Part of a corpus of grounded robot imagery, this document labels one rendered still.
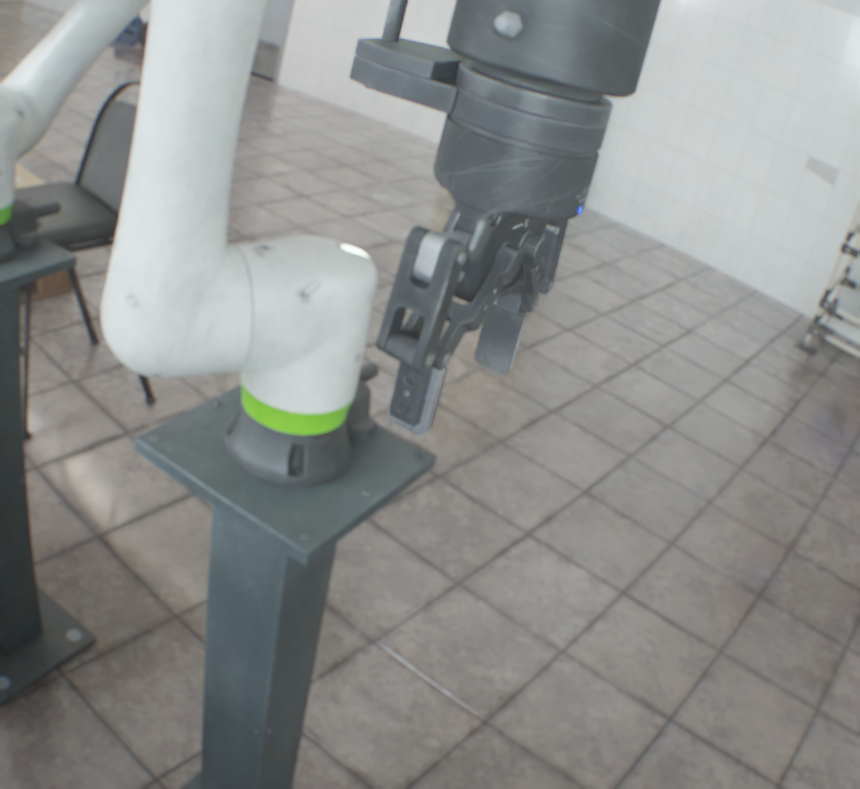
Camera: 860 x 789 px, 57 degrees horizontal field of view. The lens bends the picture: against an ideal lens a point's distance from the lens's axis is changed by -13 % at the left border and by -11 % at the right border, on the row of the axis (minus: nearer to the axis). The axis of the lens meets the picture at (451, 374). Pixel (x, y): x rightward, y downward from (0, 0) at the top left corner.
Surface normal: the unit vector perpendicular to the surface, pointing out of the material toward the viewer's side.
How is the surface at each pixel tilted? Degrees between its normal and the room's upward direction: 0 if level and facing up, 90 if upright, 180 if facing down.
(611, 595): 0
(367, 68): 90
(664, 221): 90
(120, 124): 77
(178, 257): 85
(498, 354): 90
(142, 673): 0
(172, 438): 0
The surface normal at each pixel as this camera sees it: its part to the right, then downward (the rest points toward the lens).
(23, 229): 0.87, 0.27
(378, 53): -0.77, 0.14
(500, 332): -0.48, 0.32
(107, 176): -0.55, 0.04
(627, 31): 0.55, 0.51
